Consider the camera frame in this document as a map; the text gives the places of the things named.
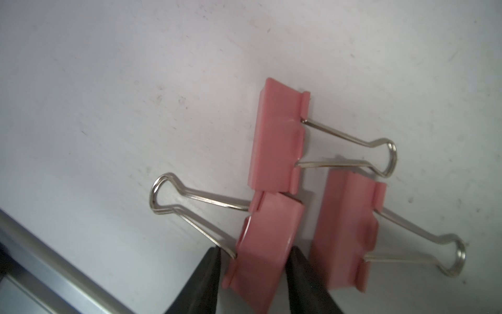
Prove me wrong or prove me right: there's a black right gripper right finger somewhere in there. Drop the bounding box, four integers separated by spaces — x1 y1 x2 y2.
285 246 343 314

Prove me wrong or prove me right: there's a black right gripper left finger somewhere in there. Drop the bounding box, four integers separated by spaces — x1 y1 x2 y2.
166 247 221 314

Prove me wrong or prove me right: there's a pink binder clip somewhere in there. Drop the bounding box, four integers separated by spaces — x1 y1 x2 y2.
149 173 305 313
248 78 398 194
309 170 466 293

